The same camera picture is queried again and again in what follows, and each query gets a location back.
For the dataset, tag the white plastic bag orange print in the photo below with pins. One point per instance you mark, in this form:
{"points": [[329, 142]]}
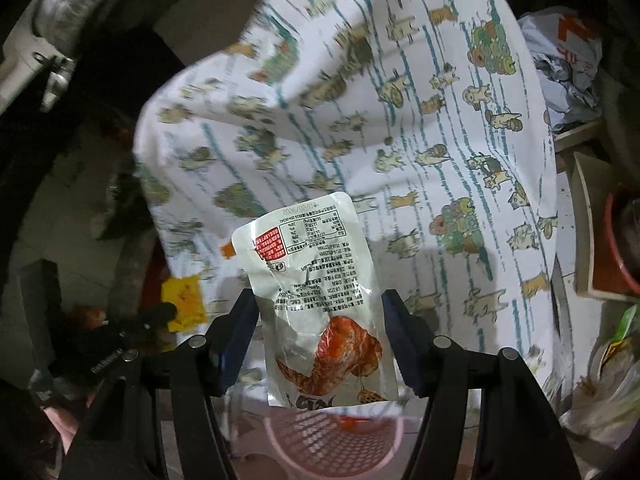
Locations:
{"points": [[565, 60]]}

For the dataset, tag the person's left hand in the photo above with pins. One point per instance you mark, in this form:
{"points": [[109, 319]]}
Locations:
{"points": [[62, 417]]}

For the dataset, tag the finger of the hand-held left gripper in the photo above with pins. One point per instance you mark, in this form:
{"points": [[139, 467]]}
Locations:
{"points": [[157, 317]]}

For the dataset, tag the steel pot with lid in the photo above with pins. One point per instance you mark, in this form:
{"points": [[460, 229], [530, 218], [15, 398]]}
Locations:
{"points": [[65, 5]]}

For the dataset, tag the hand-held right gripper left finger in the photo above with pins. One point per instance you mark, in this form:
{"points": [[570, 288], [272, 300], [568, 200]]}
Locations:
{"points": [[235, 342]]}

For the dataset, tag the beige box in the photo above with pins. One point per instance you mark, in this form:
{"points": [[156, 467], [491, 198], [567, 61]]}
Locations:
{"points": [[587, 220]]}

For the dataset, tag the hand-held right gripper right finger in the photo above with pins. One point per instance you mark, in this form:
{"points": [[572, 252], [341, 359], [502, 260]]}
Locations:
{"points": [[404, 342]]}

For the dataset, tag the yellow packet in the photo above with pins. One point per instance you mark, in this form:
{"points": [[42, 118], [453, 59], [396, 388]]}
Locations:
{"points": [[185, 305]]}

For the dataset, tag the pink plastic basket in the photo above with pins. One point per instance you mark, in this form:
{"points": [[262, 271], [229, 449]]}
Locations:
{"points": [[305, 442]]}

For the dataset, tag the clear plastic bag green print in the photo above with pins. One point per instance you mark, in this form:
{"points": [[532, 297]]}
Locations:
{"points": [[610, 375]]}

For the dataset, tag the orange wrapper scrap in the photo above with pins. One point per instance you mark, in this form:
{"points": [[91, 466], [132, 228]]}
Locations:
{"points": [[228, 249]]}

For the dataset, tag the white snack packet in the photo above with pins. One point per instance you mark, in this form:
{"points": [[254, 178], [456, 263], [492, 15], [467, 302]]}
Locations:
{"points": [[310, 285]]}

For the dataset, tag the red plastic basin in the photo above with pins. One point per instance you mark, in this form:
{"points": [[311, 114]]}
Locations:
{"points": [[625, 240]]}

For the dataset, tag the white animal print cloth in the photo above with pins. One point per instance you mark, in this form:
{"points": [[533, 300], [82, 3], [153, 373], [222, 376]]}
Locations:
{"points": [[375, 135]]}

